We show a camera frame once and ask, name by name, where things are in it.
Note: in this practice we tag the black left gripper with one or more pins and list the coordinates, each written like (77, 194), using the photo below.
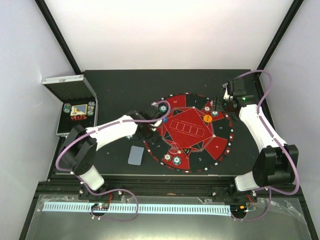
(153, 139)

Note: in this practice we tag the green blue chip seat two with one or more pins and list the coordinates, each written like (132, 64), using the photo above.
(214, 113)

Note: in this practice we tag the blue playing card deck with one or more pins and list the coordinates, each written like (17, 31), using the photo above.
(135, 155)

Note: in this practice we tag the yellow big blind button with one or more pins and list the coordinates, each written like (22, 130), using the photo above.
(207, 118)

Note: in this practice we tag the white blue chip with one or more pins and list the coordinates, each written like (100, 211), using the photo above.
(155, 104)

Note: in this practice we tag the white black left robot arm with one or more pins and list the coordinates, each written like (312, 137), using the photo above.
(77, 154)

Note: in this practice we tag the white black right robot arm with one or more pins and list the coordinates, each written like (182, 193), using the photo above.
(276, 165)

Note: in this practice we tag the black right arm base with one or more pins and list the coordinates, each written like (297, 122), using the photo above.
(225, 193)

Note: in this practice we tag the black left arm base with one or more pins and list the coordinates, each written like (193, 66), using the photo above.
(88, 194)

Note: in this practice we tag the round red black poker mat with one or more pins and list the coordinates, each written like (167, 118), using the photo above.
(203, 145)

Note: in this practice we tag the yellow boxed card deck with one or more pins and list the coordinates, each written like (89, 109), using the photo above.
(79, 110)

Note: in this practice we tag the aluminium poker case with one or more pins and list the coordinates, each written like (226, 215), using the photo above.
(79, 102)

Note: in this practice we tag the red dice in case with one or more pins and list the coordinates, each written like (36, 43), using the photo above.
(77, 118)

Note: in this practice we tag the green chips in case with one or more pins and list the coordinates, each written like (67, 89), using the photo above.
(67, 107)

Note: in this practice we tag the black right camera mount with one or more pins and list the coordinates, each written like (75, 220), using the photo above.
(234, 88)

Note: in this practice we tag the white slotted cable duct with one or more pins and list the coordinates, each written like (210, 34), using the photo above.
(141, 208)

